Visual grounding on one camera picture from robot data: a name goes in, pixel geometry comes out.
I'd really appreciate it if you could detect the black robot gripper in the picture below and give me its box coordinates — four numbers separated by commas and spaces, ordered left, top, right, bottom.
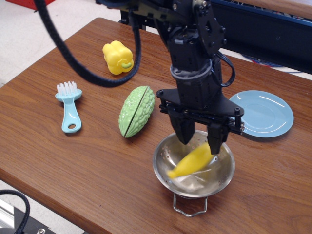
156, 60, 244, 155

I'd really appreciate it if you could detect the yellow toy banana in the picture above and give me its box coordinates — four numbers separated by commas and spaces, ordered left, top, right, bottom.
167, 142, 214, 179

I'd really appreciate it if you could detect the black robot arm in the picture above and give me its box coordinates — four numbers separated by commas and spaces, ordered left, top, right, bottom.
102, 0, 244, 155

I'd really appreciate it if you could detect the light blue plate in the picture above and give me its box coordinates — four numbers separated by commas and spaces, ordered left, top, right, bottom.
230, 90, 294, 138

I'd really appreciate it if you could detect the green toy bitter melon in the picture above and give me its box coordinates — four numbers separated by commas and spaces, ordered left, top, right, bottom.
118, 86, 155, 138

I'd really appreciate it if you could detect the yellow toy bell pepper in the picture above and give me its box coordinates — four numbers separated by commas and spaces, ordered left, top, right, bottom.
102, 40, 134, 75

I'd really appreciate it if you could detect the light blue dish brush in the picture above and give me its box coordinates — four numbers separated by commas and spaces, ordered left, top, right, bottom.
55, 81, 82, 134

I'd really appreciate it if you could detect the red box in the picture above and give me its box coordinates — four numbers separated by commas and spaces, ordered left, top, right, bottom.
6, 0, 56, 12

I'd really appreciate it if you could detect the steel colander with handles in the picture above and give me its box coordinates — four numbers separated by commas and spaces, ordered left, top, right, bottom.
153, 130, 235, 217

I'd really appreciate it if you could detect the black metal frame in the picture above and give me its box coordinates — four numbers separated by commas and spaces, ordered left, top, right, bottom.
109, 0, 312, 73

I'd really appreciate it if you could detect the black braided cable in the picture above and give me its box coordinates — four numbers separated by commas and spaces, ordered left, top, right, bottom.
0, 0, 142, 234

